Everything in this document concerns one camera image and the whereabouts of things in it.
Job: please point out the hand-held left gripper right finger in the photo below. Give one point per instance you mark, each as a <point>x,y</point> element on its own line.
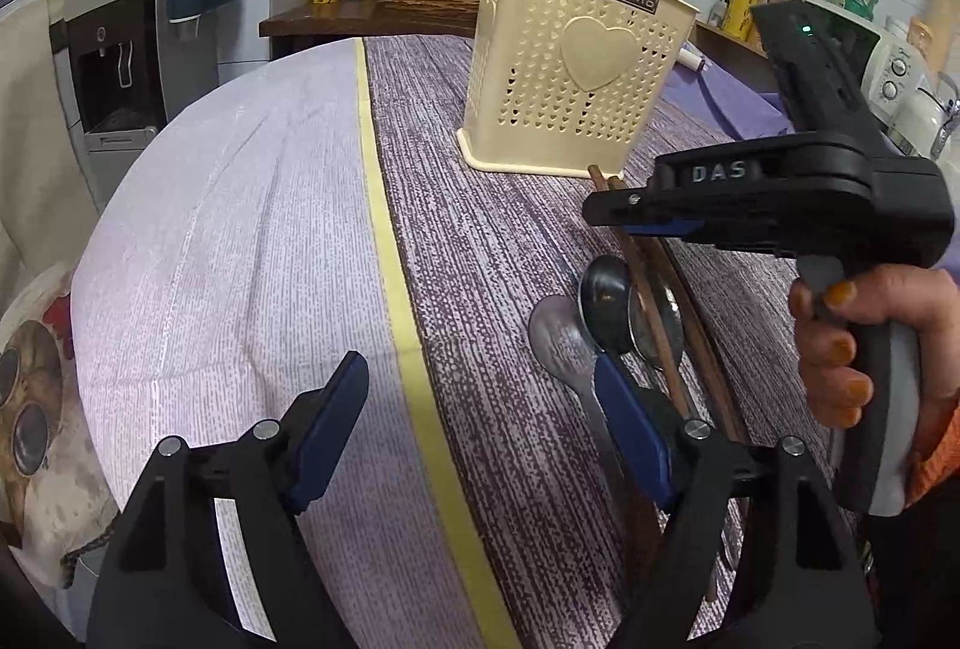
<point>630,428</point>

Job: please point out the person's right forearm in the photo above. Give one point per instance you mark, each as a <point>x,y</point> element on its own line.
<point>945,461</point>

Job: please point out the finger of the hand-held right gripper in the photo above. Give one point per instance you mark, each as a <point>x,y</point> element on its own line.
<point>660,230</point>

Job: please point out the purple floral cloth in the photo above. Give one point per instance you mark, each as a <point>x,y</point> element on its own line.
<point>727,102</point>

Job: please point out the matte metal spoon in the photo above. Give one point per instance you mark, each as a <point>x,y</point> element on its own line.
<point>559,334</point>

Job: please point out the purple and white tablecloth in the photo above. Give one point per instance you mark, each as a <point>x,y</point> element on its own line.
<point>262,206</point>

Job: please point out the dark wooden counter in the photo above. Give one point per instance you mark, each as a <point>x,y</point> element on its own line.
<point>337,23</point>

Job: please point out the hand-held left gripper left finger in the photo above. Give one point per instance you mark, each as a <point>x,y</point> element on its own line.
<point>330,431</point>

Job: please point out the shiny metal spoon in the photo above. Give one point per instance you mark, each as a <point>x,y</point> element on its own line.
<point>664,326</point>
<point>604,300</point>

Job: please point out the beige cloth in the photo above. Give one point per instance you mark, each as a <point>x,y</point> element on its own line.
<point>30,154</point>

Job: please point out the white microwave oven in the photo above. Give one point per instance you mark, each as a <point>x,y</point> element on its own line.
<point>900,79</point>

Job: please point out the white water dispenser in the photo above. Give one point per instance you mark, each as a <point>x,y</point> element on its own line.
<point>112,57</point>

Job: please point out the person's right hand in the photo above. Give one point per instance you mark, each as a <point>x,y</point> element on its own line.
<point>937,334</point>

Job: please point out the dog printed bag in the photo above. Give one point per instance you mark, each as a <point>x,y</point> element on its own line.
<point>45,409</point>

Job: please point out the cream perforated utensil holder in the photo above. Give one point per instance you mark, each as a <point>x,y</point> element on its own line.
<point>525,94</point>

